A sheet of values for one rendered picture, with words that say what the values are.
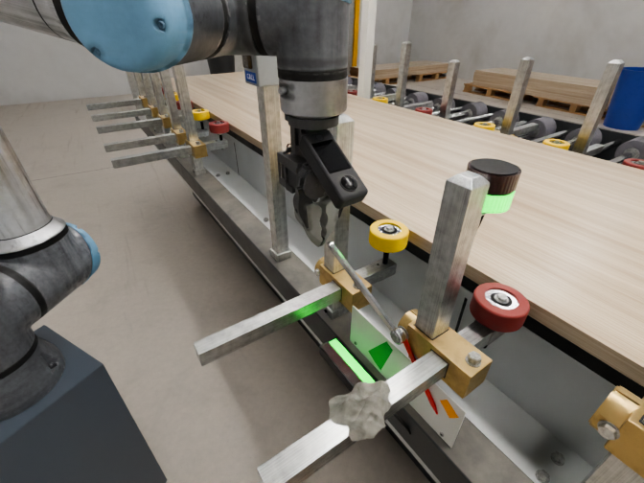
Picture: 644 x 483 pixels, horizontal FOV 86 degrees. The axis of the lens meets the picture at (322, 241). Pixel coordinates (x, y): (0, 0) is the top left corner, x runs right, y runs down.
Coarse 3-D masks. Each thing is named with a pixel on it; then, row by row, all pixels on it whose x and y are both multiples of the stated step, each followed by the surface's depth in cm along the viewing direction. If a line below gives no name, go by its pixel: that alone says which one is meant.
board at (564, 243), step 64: (256, 128) 134; (384, 128) 134; (448, 128) 134; (384, 192) 86; (576, 192) 86; (640, 192) 86; (512, 256) 63; (576, 256) 63; (640, 256) 63; (576, 320) 50; (640, 320) 50; (640, 384) 44
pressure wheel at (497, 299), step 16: (480, 288) 55; (496, 288) 55; (512, 288) 55; (480, 304) 52; (496, 304) 52; (512, 304) 52; (528, 304) 52; (480, 320) 53; (496, 320) 51; (512, 320) 50
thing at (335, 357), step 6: (324, 348) 70; (330, 348) 70; (330, 354) 69; (336, 354) 69; (336, 360) 68; (342, 360) 68; (342, 366) 67; (348, 366) 67; (342, 372) 66; (348, 372) 66; (348, 378) 65; (354, 378) 65; (354, 384) 63
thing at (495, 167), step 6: (474, 162) 42; (480, 162) 42; (486, 162) 42; (492, 162) 42; (498, 162) 42; (504, 162) 42; (474, 168) 41; (480, 168) 41; (486, 168) 41; (492, 168) 41; (498, 168) 41; (504, 168) 41; (510, 168) 41; (516, 168) 41; (498, 174) 39; (504, 174) 39; (510, 174) 39; (480, 222) 46
